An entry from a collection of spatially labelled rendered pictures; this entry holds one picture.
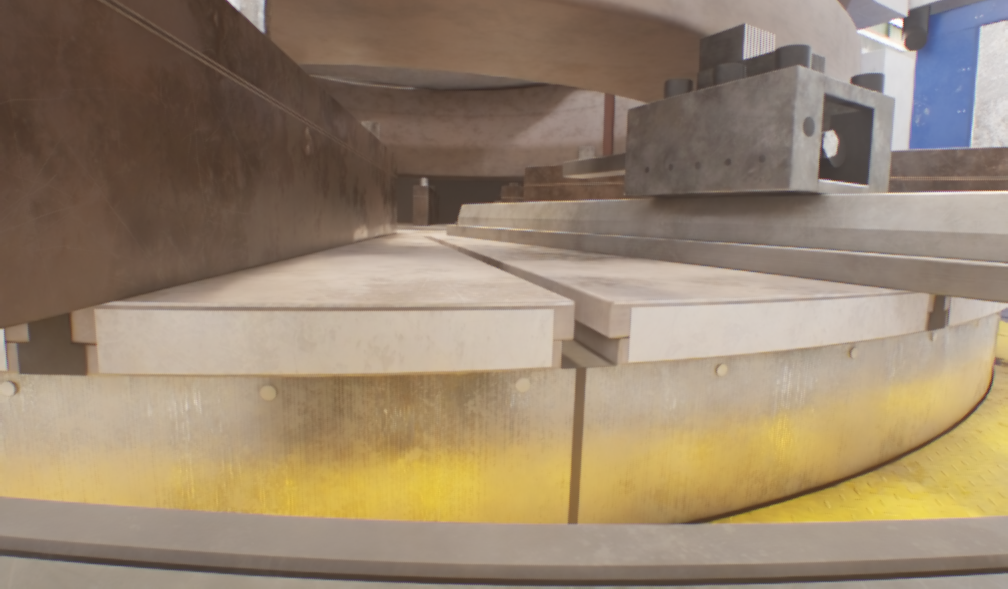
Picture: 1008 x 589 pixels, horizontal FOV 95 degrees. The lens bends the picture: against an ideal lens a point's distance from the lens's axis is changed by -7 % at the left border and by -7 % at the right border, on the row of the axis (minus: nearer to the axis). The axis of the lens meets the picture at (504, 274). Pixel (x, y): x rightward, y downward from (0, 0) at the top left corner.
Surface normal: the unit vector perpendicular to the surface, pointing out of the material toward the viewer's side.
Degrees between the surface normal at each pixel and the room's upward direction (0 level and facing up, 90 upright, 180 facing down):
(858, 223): 72
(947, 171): 90
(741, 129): 90
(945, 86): 90
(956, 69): 90
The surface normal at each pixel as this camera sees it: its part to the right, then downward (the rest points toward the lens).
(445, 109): 0.02, 0.11
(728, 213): -0.84, -0.29
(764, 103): -0.89, 0.03
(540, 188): -0.65, 0.07
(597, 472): 0.25, 0.11
